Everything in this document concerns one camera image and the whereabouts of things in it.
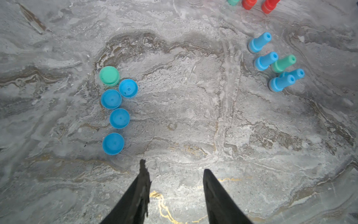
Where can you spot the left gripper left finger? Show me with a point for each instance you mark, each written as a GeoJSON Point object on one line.
{"type": "Point", "coordinates": [132, 208]}

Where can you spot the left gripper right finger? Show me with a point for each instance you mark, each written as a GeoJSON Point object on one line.
{"type": "Point", "coordinates": [221, 208]}

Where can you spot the red stamp body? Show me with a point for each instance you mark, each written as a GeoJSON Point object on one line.
{"type": "Point", "coordinates": [248, 4]}
{"type": "Point", "coordinates": [269, 5]}

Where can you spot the green stamp body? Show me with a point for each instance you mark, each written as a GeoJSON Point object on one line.
{"type": "Point", "coordinates": [233, 2]}
{"type": "Point", "coordinates": [282, 64]}

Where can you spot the blue stamp cap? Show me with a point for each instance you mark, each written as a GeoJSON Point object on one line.
{"type": "Point", "coordinates": [113, 143]}
{"type": "Point", "coordinates": [111, 99]}
{"type": "Point", "coordinates": [128, 88]}
{"type": "Point", "coordinates": [119, 118]}

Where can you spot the green stamp cap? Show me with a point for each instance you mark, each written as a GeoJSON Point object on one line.
{"type": "Point", "coordinates": [109, 76]}

